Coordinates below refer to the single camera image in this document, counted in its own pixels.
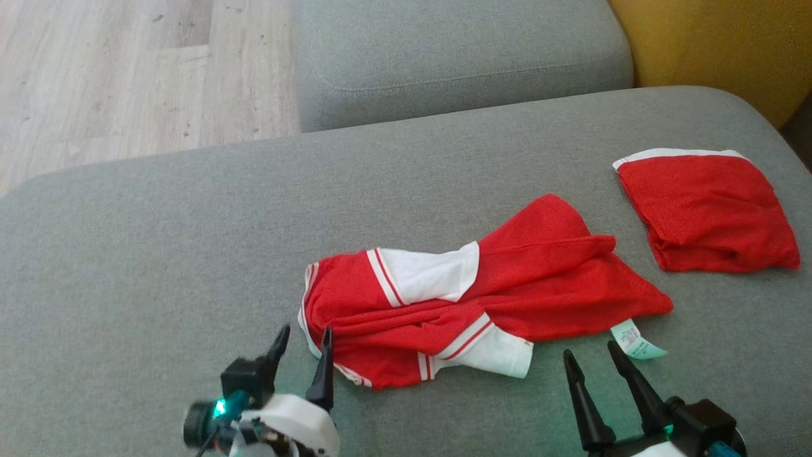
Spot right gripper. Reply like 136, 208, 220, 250
563, 341, 747, 457

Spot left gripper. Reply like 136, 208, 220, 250
183, 324, 341, 457

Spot red shirt with white sleeves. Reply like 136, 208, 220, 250
298, 194, 674, 390

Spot red shorts with white bands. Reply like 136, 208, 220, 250
612, 148, 802, 274

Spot large grey sofa seat cushion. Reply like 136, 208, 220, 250
0, 86, 812, 457

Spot grey sofa cushion with seam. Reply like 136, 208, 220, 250
292, 0, 635, 133

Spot yellow cushion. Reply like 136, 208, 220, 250
608, 0, 812, 129

